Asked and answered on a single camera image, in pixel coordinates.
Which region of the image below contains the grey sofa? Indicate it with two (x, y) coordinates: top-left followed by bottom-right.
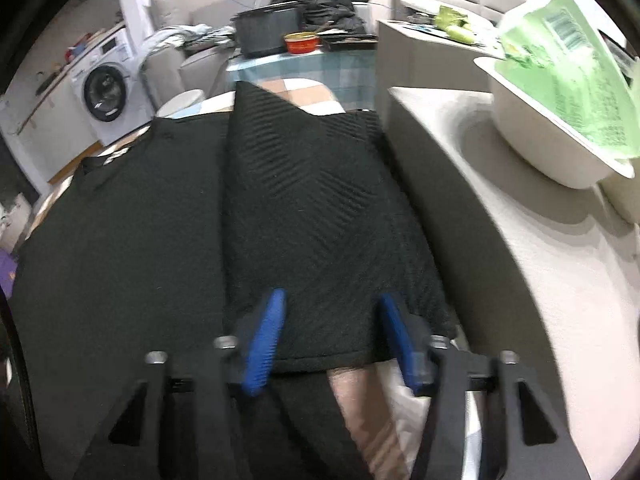
(140, 0), (238, 108)

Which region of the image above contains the white storage cabinet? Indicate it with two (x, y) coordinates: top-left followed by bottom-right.
(375, 21), (500, 124)

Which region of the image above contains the blue checkered side table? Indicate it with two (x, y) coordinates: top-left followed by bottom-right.
(227, 50), (376, 110)

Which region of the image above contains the white washing machine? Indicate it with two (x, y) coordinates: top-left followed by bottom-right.
(68, 27), (154, 146)

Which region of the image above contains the orange round food tin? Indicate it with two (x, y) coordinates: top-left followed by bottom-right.
(284, 32), (320, 55)

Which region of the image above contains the white plastic bowl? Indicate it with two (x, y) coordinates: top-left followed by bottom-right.
(474, 56), (634, 190)

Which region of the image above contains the green plush toy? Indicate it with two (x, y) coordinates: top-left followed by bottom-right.
(434, 6), (476, 46)

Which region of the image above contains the black food tray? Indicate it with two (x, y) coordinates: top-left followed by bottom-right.
(320, 34), (378, 52)

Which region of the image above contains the pile of black clothes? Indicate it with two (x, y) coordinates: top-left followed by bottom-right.
(270, 0), (369, 35)

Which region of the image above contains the white round stool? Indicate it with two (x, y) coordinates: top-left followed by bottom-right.
(155, 89), (206, 118)

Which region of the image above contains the black knit sweater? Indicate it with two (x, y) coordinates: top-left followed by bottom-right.
(8, 80), (458, 480)

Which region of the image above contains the black rice cooker pot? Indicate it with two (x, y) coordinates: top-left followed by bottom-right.
(232, 2), (303, 58)

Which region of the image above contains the green plastic bag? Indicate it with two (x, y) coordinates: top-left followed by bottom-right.
(497, 0), (639, 159)

